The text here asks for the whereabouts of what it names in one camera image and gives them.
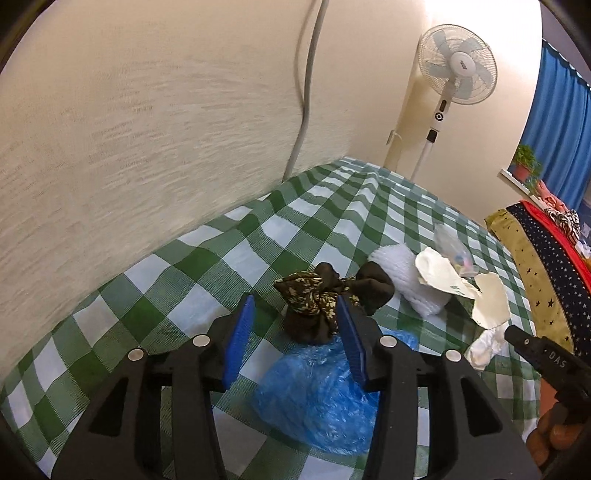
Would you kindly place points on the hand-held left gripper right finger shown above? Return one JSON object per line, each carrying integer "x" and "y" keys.
{"x": 353, "y": 344}

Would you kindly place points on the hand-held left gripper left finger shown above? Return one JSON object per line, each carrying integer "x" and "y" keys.
{"x": 238, "y": 344}

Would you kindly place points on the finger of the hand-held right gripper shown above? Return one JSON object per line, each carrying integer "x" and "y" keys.
{"x": 524, "y": 342}

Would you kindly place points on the pink plastic bin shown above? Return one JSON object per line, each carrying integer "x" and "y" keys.
{"x": 548, "y": 399}

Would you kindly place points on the blue plastic bag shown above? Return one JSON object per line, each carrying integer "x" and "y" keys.
{"x": 314, "y": 397}

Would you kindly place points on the dark patterned cloth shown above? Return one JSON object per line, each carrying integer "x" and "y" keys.
{"x": 300, "y": 295}

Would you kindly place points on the person's right hand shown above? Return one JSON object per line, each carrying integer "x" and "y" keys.
{"x": 563, "y": 436}

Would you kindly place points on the crumpled white tissue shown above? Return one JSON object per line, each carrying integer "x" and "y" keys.
{"x": 485, "y": 347}

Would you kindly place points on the navy star print quilt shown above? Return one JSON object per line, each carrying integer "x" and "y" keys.
{"x": 549, "y": 270}

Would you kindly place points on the white fluffy cloth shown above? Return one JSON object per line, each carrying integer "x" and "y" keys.
{"x": 401, "y": 272}

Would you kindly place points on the green white checkered tablecloth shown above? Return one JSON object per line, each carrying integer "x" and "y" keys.
{"x": 184, "y": 258}

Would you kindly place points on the torn white paper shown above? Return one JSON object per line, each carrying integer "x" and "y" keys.
{"x": 443, "y": 274}

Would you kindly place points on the yellow star print bedsheet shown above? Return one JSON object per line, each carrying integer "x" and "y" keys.
{"x": 512, "y": 235}

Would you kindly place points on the red blanket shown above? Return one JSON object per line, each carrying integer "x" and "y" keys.
{"x": 561, "y": 236}

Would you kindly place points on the clear plastic bag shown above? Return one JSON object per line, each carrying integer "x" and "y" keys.
{"x": 450, "y": 244}

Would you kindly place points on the black white striped cloth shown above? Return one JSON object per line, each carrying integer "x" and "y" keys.
{"x": 565, "y": 222}

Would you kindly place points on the pink cloth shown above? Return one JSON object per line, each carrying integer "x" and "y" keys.
{"x": 551, "y": 198}

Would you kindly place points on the white windowsill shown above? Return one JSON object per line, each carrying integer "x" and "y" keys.
{"x": 515, "y": 180}

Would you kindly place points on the potted green plant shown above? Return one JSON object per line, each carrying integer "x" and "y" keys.
{"x": 521, "y": 171}

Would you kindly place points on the blue curtain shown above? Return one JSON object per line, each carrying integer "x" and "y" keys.
{"x": 554, "y": 115}

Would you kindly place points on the white standing fan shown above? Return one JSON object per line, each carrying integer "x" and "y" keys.
{"x": 457, "y": 60}

